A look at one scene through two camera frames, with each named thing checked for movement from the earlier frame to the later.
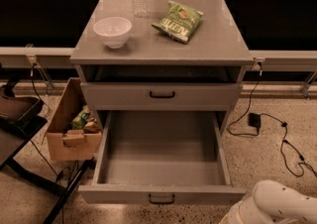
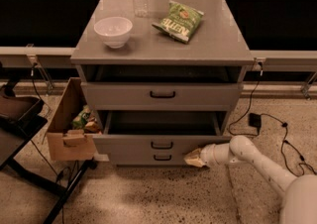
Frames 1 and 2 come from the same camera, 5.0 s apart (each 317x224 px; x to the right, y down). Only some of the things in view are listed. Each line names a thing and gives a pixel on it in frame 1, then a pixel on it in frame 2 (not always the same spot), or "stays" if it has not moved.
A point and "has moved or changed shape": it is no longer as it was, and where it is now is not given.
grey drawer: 161,158 has moved or changed shape
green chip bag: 178,22 stays
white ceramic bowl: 112,31 stays
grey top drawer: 161,96 stays
